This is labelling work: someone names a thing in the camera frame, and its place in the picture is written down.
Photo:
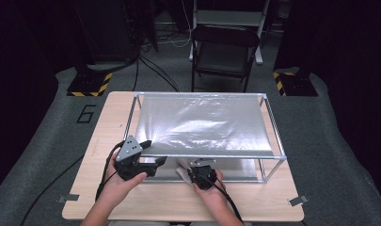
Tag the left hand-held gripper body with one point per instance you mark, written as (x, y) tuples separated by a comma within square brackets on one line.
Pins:
[(130, 150)]

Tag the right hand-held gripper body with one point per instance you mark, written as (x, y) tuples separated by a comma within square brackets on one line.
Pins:
[(203, 175)]

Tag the clear plastic-lined metal-frame box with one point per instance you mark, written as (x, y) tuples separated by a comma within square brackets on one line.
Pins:
[(203, 125)]

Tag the person's right hand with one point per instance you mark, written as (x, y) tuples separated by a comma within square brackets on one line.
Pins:
[(214, 194)]

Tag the person's left hand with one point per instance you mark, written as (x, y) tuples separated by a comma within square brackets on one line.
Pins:
[(122, 188)]

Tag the grey tape strip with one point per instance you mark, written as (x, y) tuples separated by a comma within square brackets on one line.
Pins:
[(298, 201), (69, 198)]

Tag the black yellow striped stand base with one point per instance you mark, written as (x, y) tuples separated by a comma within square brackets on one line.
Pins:
[(87, 83), (296, 84)]

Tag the black folding chair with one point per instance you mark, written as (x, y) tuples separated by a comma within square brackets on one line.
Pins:
[(224, 59), (229, 17)]

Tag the black equipment cabinet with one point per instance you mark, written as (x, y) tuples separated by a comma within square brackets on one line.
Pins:
[(106, 31)]

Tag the dark curtain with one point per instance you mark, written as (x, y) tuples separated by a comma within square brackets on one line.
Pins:
[(351, 78), (19, 78)]

